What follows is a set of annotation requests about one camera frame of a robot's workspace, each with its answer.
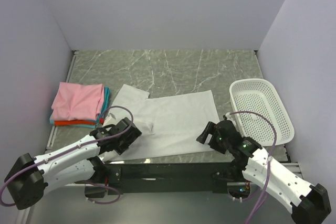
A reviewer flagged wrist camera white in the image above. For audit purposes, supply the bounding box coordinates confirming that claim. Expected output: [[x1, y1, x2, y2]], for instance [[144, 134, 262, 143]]
[[223, 112, 233, 121], [99, 113, 118, 126]]

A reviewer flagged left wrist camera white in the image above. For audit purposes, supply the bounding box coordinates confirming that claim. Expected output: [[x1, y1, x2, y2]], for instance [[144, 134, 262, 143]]
[[99, 113, 118, 126]]

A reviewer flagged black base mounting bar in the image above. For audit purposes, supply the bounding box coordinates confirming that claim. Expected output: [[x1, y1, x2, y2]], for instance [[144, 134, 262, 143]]
[[88, 163, 247, 194]]

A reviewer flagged white t shirt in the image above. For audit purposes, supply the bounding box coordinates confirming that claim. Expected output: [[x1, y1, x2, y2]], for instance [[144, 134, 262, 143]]
[[102, 84, 219, 161]]

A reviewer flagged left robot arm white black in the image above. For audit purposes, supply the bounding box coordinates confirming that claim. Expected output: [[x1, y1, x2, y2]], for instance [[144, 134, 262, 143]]
[[4, 118, 142, 210]]

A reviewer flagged aluminium extrusion rail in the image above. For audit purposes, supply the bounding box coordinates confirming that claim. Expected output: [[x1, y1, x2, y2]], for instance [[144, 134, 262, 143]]
[[283, 163, 303, 179]]

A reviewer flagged purple cable under base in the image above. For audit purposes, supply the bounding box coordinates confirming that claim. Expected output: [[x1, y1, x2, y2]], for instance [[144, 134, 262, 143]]
[[84, 182, 124, 205]]

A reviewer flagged teal folded t shirt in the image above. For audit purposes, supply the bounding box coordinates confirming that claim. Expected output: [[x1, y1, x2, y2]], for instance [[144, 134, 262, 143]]
[[49, 87, 110, 126]]

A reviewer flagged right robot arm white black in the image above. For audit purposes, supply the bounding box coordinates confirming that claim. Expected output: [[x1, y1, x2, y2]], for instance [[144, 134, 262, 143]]
[[196, 120, 331, 223]]

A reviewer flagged white perforated plastic basket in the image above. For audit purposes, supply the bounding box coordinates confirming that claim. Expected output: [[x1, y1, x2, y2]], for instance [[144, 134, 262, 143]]
[[229, 78, 295, 146]]

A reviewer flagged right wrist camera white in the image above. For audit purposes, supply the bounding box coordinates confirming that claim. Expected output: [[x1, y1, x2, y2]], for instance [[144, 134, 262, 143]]
[[223, 112, 233, 121]]

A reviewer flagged pink folded t shirt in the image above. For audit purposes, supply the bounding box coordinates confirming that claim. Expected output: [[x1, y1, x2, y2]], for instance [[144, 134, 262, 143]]
[[51, 82, 104, 121]]

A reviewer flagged orange folded t shirt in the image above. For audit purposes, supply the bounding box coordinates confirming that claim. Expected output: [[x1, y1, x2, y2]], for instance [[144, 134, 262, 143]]
[[50, 120, 100, 128]]

